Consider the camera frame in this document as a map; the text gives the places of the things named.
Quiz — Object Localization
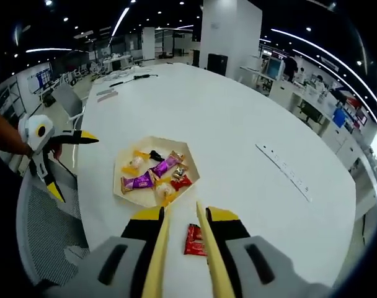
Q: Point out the yellow food tongs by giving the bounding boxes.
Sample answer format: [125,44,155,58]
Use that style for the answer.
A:
[141,200,236,298]

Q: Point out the gold candy food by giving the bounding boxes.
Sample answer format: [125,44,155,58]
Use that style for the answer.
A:
[172,165,189,180]

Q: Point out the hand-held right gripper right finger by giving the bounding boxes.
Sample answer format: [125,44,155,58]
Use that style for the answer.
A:
[205,205,335,298]

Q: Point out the white cable bundle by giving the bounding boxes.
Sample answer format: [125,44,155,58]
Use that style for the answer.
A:
[95,68,136,84]

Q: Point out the purple snack food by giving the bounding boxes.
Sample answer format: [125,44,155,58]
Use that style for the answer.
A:
[120,172,155,195]
[149,150,187,178]

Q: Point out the red bar food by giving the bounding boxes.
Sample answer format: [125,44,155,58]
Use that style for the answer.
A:
[184,223,208,257]

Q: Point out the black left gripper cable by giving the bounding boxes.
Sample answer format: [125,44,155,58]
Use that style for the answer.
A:
[53,153,79,179]

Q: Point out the small red candy food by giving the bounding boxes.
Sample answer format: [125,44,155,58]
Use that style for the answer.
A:
[170,175,192,191]

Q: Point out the pale pink strips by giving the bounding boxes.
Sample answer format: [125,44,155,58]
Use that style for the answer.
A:
[96,88,120,103]

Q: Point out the black office chair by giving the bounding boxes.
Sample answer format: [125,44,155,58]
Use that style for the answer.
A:
[298,101,325,125]

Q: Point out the pale blue screen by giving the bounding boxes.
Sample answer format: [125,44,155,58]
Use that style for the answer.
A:
[267,56,285,79]

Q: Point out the person's left hand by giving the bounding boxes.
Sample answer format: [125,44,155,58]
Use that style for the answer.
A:
[50,142,64,160]

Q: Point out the table socket strip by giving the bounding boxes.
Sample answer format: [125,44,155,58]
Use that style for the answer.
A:
[255,142,313,203]

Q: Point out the grey chair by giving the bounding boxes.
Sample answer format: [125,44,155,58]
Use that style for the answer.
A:
[51,83,84,125]

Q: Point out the blue storage crate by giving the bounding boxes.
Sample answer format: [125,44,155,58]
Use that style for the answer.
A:
[332,107,348,129]

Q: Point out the black tool with cable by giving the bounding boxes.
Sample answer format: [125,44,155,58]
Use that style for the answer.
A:
[109,73,159,88]

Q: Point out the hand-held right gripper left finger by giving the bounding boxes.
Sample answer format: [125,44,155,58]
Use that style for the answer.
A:
[44,206,165,298]

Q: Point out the long white counter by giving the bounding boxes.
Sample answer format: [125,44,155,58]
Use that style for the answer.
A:
[267,77,377,199]

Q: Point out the black cabinet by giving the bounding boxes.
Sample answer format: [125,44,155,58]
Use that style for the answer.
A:
[206,52,229,76]

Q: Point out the blue wall board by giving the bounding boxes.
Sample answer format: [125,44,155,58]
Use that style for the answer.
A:
[27,61,53,94]

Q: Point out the cream hexagonal container tray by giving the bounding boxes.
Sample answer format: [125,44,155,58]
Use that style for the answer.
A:
[113,135,202,208]

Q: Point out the red wall display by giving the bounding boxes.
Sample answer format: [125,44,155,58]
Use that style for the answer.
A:
[345,96,370,127]

